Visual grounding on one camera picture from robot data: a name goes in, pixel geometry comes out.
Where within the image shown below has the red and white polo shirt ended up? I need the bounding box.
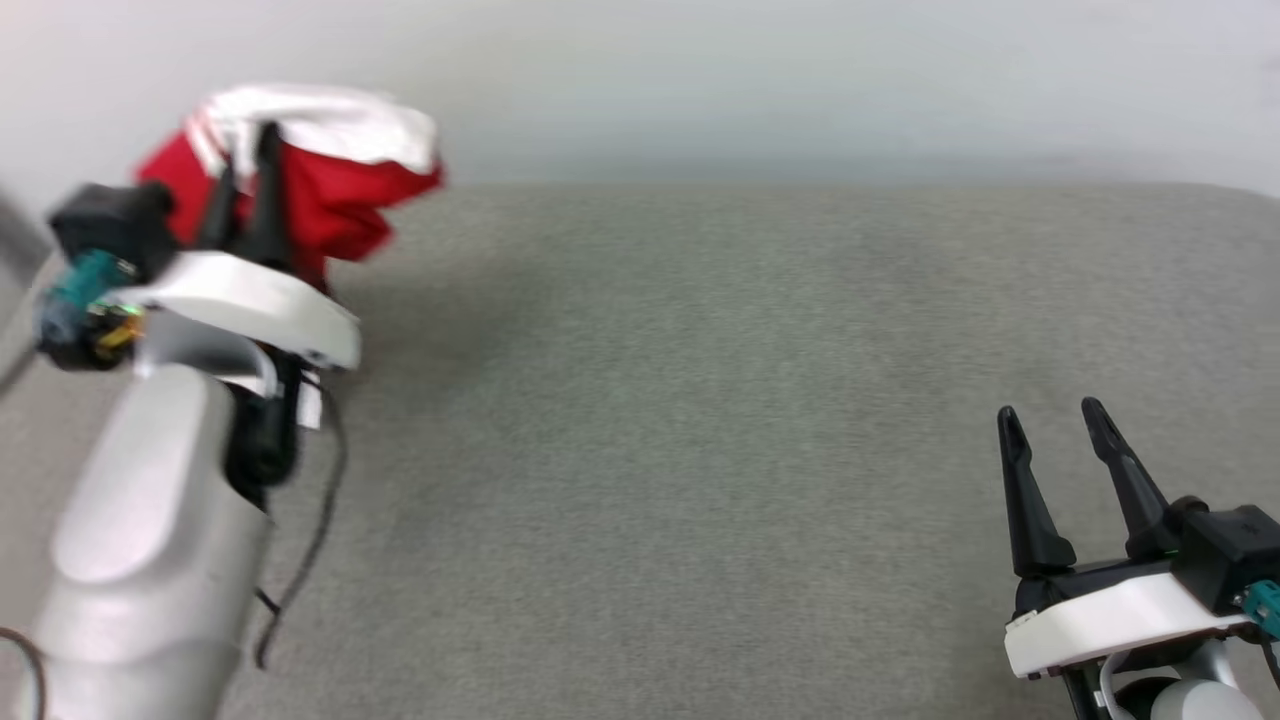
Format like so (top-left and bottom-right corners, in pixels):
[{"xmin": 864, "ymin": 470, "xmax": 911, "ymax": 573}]
[{"xmin": 135, "ymin": 85, "xmax": 447, "ymax": 293}]

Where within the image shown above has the grey fabric sofa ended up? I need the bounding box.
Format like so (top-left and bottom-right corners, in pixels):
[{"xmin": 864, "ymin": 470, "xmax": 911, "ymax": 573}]
[{"xmin": 0, "ymin": 180, "xmax": 1280, "ymax": 720}]

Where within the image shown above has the thin black cable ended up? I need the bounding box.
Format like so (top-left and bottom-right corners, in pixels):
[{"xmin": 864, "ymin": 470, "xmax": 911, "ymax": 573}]
[{"xmin": 252, "ymin": 368, "xmax": 349, "ymax": 673}]

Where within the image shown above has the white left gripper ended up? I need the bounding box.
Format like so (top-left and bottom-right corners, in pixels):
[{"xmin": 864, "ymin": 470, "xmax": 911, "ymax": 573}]
[{"xmin": 100, "ymin": 121, "xmax": 363, "ymax": 401}]

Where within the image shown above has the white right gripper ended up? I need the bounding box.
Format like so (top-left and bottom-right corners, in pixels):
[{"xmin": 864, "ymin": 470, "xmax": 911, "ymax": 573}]
[{"xmin": 996, "ymin": 396, "xmax": 1253, "ymax": 683}]

